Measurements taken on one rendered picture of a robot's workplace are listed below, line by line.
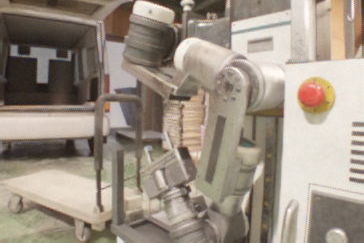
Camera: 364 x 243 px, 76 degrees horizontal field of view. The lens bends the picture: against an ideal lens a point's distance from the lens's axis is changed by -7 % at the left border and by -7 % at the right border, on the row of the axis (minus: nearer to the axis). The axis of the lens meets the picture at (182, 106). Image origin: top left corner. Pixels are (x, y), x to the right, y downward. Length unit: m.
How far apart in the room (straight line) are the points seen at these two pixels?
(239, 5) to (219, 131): 0.36
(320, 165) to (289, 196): 0.08
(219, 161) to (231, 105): 0.11
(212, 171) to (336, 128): 0.22
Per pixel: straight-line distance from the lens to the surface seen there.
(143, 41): 0.73
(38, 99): 5.05
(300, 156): 0.46
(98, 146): 1.20
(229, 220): 0.59
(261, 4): 0.66
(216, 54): 0.52
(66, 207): 1.43
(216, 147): 0.46
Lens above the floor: 0.73
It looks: 1 degrees down
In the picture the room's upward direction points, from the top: 1 degrees clockwise
